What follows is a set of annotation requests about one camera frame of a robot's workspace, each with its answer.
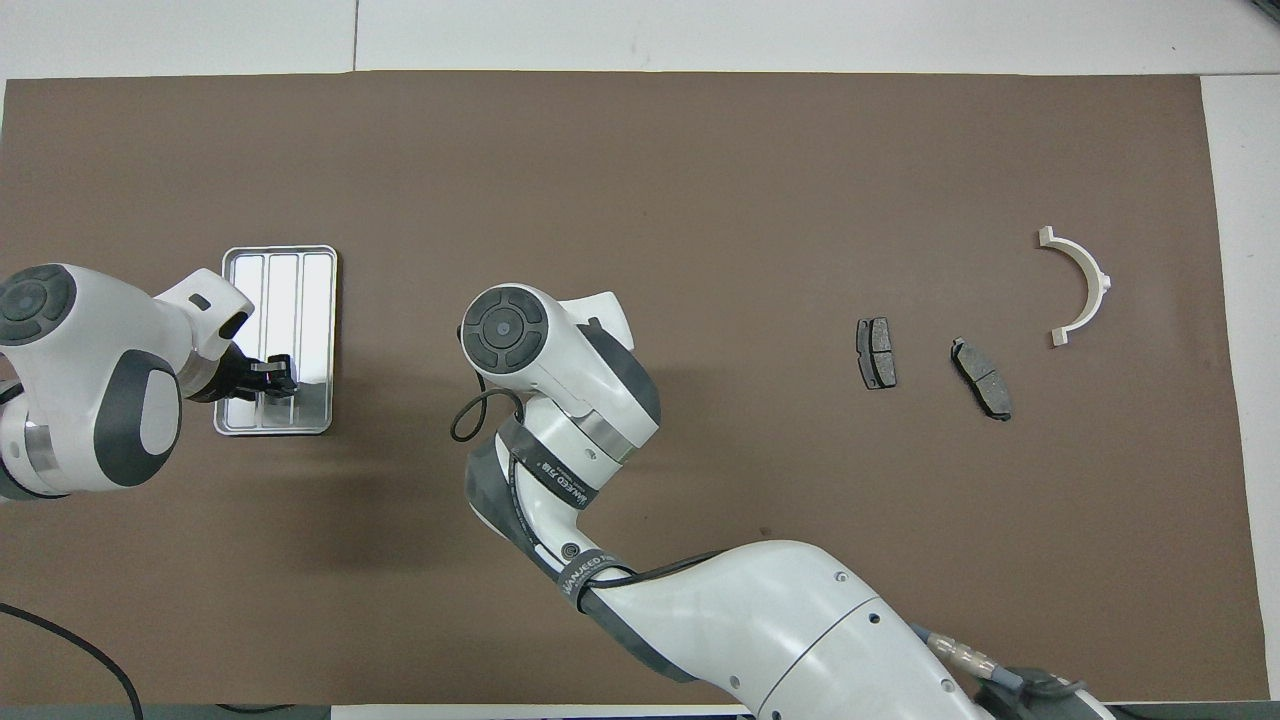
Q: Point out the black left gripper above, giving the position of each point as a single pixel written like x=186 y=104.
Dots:
x=235 y=375

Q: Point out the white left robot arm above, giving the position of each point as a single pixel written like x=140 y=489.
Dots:
x=80 y=380

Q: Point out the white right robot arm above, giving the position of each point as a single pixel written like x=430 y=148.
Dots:
x=760 y=620

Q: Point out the silver metal tray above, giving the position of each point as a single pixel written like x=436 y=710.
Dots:
x=300 y=300

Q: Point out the brown table mat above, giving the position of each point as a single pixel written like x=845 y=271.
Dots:
x=800 y=150

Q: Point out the rectangular grey brake pad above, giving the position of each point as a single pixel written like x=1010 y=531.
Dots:
x=877 y=352

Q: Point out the grey brake pad with tabs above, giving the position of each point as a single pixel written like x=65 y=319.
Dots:
x=982 y=380

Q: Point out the white semicircular bracket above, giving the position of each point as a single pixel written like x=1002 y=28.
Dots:
x=1088 y=280

